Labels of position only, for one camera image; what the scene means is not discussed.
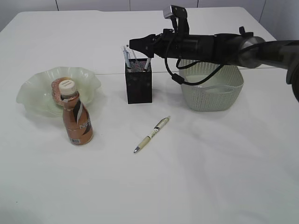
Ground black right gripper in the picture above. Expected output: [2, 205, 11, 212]
[129, 29, 185, 58]

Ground white grey grip pen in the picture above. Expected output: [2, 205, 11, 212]
[143, 57, 151, 71]

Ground clear plastic ruler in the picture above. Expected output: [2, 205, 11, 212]
[131, 49, 138, 62]

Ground blue-grey grip pen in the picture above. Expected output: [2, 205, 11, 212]
[121, 46, 131, 72]

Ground cream barrel pen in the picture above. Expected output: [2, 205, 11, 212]
[133, 116, 171, 154]

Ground sugared bread bun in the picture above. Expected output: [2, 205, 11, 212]
[51, 77, 71, 106]

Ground brown coffee drink bottle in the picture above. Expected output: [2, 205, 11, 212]
[58, 80, 93, 145]

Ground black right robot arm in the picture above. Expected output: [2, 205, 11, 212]
[129, 27, 299, 98]

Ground black mesh pen holder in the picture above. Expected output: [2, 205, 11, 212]
[125, 58, 152, 104]

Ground grey-green woven plastic basket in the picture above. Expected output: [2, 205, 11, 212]
[179, 62, 244, 112]

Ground pale green wavy glass plate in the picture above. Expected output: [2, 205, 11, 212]
[16, 67, 101, 118]

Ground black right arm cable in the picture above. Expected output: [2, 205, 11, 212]
[164, 57, 225, 85]

